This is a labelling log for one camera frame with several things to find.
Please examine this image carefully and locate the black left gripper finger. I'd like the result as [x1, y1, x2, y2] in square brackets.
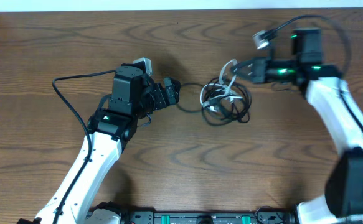
[164, 84, 179, 105]
[164, 77, 181, 92]

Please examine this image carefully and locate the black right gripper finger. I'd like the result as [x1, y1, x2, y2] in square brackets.
[232, 70, 253, 82]
[230, 59, 253, 72]

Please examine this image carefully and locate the black USB cable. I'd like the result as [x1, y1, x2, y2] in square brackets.
[175, 77, 253, 128]

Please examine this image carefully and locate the white USB cable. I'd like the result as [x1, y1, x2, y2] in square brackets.
[199, 58, 244, 113]

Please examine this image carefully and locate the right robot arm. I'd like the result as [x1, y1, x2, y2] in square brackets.
[230, 29, 363, 223]

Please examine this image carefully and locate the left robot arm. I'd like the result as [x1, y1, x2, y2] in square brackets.
[31, 58, 181, 224]

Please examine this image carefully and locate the left camera cable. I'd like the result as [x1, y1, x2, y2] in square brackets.
[51, 69, 117, 224]

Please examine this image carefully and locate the camera cable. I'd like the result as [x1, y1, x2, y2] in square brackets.
[51, 69, 117, 224]
[266, 14, 363, 153]

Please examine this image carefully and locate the right camera cable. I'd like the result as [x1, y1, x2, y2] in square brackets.
[266, 14, 363, 153]

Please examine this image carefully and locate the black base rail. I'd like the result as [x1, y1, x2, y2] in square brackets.
[86, 202, 297, 224]

